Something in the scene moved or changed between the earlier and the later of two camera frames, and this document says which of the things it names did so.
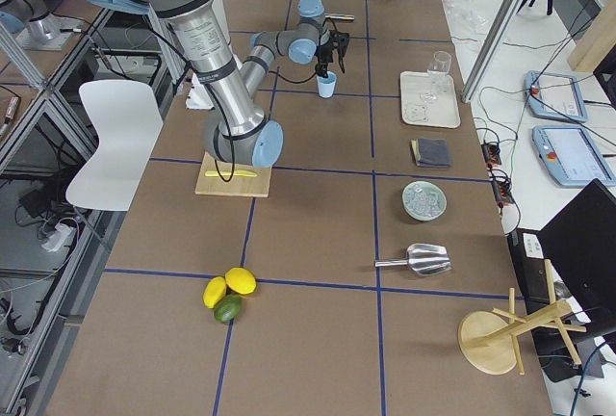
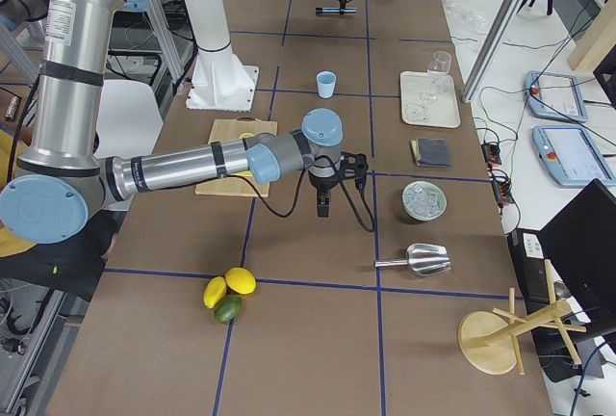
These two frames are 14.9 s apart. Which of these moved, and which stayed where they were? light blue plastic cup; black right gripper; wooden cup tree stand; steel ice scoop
Moved: black right gripper
Stayed: light blue plastic cup; wooden cup tree stand; steel ice scoop
